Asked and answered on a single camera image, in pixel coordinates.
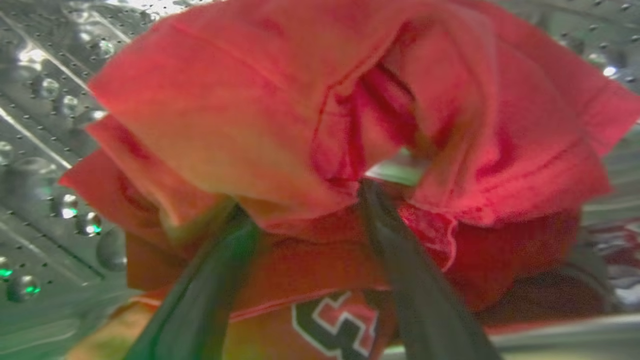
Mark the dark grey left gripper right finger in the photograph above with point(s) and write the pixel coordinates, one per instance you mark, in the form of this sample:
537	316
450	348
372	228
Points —
425	295

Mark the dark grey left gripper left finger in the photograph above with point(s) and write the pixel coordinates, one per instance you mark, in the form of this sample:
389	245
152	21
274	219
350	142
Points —
200	300

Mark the red jersey with printed number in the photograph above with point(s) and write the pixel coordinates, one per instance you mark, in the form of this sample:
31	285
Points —
300	125

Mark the steel washing machine drum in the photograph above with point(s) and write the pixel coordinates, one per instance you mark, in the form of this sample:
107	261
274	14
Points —
45	150

